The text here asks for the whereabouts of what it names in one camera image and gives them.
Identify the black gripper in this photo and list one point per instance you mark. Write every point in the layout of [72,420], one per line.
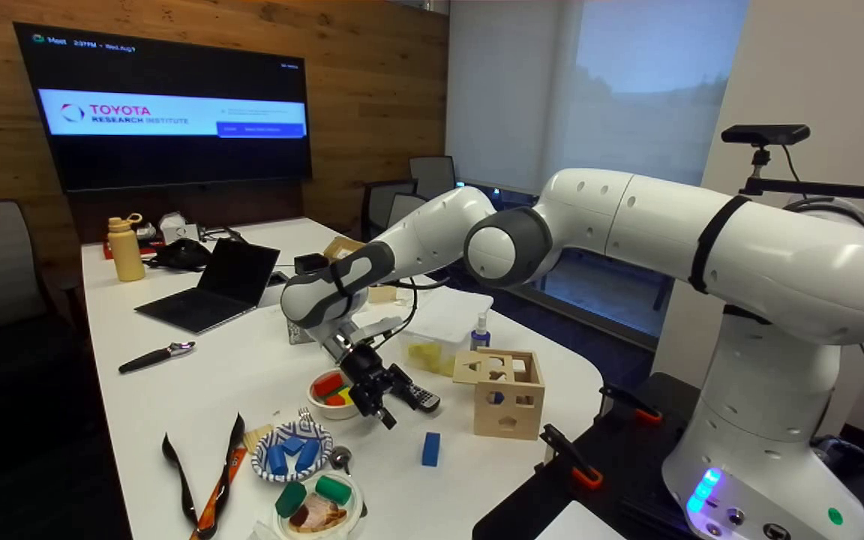
[365,371]

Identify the blue block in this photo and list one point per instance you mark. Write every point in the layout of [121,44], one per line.
[429,449]

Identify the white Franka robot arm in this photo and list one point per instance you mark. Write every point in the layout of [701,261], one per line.
[751,271]

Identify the red block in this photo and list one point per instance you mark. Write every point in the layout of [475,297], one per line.
[328,386]

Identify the green block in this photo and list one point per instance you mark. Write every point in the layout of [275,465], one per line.
[289,500]
[333,490]

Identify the blue patterned bowl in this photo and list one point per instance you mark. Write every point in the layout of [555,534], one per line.
[292,451]

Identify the white shallow bowl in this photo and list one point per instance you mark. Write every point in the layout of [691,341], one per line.
[316,521]

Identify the white plastic bin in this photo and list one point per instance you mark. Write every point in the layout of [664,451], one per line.
[443,304]

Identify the wooden shape sorter box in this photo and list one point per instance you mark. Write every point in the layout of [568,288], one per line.
[501,395]

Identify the spray bottle with blue label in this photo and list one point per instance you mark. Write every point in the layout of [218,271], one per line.
[480,332]

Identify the brown cardboard box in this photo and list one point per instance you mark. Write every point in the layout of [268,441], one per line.
[342,251]

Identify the black orange clamp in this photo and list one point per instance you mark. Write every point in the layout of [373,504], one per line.
[634,407]
[572,460]

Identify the dark office chair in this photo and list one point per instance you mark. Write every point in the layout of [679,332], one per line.
[390,205]

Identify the black marker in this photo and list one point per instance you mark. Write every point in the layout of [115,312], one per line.
[215,490]

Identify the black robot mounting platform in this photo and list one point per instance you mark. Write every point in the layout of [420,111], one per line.
[591,482]

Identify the black laptop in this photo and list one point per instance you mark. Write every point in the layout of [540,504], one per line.
[211,287]

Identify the black marker pen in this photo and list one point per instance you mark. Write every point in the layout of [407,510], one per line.
[158,359]

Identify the yellow water bottle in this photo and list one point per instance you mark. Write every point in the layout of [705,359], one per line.
[126,251]

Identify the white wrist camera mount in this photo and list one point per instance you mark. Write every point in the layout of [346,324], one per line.
[376,332]

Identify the wall TV monitor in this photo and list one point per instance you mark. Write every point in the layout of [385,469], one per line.
[167,109]

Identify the black camera on stand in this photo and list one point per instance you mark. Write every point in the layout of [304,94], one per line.
[763,134]

